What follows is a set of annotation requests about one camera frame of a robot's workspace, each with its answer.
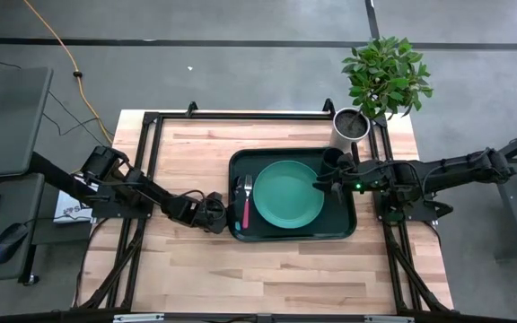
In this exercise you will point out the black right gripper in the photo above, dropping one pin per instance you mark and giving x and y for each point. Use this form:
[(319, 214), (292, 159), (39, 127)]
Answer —
[(357, 177)]

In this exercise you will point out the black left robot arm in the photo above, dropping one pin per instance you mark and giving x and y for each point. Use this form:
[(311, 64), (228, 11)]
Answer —
[(151, 195)]

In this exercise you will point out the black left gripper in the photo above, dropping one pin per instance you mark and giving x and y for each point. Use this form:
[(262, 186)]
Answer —
[(211, 215)]

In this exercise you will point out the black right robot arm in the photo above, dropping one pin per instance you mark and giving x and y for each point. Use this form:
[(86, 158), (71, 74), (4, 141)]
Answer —
[(447, 168)]

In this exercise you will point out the grey desk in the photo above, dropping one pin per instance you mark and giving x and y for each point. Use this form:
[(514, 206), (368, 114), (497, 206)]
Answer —
[(2, 121)]

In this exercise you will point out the green round plate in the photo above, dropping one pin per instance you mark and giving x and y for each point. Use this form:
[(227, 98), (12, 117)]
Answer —
[(285, 195)]

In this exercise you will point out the green plant in white pot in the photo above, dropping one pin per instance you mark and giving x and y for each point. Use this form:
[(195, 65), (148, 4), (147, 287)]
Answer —
[(384, 76)]

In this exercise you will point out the black computer mouse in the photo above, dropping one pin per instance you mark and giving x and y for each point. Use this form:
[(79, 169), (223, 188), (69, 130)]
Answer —
[(9, 242)]

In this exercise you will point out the white printed booklet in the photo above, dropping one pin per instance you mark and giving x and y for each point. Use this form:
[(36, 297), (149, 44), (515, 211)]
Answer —
[(67, 211)]

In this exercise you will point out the black metal table frame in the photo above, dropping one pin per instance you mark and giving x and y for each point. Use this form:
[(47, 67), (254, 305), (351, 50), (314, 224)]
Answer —
[(151, 130)]

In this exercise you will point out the dark green tray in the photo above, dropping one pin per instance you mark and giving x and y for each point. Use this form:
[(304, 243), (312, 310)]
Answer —
[(330, 224)]

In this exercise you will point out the dark cup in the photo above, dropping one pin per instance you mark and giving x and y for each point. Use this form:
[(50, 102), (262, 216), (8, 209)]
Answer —
[(330, 158)]

